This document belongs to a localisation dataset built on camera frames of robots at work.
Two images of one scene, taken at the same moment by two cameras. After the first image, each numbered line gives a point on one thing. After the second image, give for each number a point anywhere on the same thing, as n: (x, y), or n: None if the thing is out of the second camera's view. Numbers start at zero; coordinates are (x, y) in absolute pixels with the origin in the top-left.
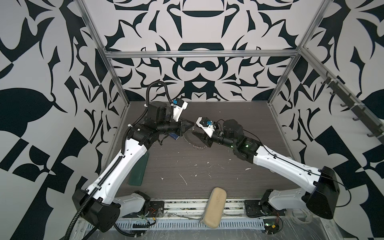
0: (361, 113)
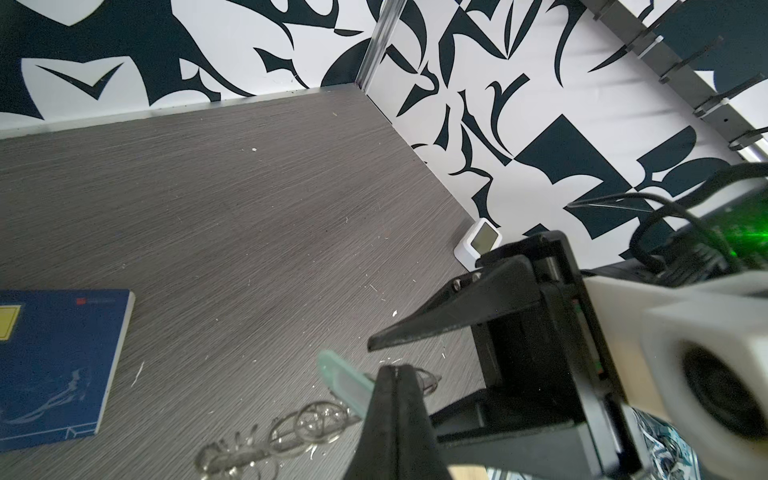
0: (671, 66)
